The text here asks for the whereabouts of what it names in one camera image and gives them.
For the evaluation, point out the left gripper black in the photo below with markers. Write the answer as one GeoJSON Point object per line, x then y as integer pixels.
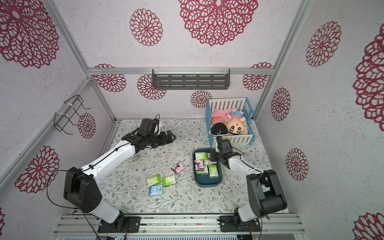
{"type": "Point", "coordinates": [164, 139]}

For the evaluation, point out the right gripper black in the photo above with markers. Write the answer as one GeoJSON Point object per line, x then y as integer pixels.
{"type": "Point", "coordinates": [216, 155]}

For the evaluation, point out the green tissue pack top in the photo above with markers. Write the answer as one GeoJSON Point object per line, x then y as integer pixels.
{"type": "Point", "coordinates": [201, 156]}

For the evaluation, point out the pink kuromi pack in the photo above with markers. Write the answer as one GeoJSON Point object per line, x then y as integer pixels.
{"type": "Point", "coordinates": [178, 168]}
{"type": "Point", "coordinates": [199, 165]}

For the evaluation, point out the blue tissue pack bottom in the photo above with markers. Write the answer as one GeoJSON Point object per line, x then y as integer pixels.
{"type": "Point", "coordinates": [156, 190]}

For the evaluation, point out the pink tissue pack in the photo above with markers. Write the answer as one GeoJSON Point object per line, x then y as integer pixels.
{"type": "Point", "coordinates": [209, 160]}

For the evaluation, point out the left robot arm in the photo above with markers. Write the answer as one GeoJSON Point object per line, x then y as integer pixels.
{"type": "Point", "coordinates": [82, 186]}

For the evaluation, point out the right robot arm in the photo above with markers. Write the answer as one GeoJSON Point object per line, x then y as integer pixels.
{"type": "Point", "coordinates": [265, 193]}

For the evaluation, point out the teal storage box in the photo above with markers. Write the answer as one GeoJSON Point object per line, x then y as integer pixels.
{"type": "Point", "coordinates": [204, 180]}

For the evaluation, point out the pink plush doll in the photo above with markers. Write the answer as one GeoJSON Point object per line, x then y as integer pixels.
{"type": "Point", "coordinates": [219, 122]}

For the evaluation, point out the blue white toy crib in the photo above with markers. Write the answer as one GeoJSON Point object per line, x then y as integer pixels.
{"type": "Point", "coordinates": [241, 104]}

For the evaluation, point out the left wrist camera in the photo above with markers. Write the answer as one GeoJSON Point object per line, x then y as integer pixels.
{"type": "Point", "coordinates": [158, 125]}

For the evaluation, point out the grey wall shelf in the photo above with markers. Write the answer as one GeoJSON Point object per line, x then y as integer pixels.
{"type": "Point", "coordinates": [191, 80]}

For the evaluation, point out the black wire wall rack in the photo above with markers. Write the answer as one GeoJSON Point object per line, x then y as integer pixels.
{"type": "Point", "coordinates": [62, 119]}

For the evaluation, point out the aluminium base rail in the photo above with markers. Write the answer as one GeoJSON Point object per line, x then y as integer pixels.
{"type": "Point", "coordinates": [186, 226]}

